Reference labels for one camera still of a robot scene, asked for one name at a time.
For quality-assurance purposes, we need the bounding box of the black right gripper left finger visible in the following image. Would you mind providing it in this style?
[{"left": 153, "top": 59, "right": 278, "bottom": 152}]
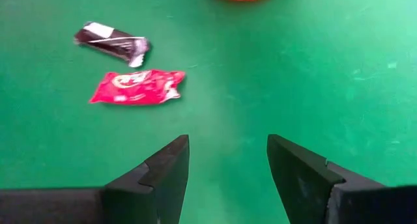
[{"left": 0, "top": 134, "right": 190, "bottom": 224}]

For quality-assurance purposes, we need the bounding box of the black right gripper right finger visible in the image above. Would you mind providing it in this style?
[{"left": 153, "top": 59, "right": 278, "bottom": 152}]
[{"left": 266, "top": 134, "right": 417, "bottom": 224}]

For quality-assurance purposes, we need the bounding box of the red wrapper candy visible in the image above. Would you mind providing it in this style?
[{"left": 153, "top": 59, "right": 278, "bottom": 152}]
[{"left": 88, "top": 69, "right": 186, "bottom": 106}]

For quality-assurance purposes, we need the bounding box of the dark brown candy bar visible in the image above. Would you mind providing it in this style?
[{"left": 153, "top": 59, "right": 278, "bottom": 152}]
[{"left": 73, "top": 20, "right": 152, "bottom": 69}]

